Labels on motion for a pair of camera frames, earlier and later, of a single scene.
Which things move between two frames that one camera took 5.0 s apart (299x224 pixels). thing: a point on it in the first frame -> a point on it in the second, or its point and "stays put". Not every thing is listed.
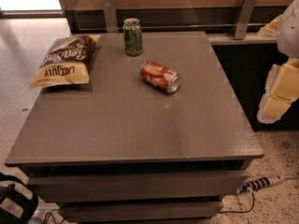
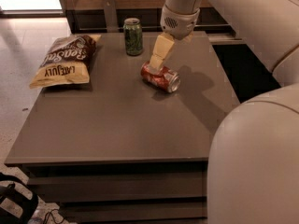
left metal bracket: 109,9 stays put
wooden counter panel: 214,8 stays put
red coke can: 164,78 stays put
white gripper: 289,32 -> 180,23
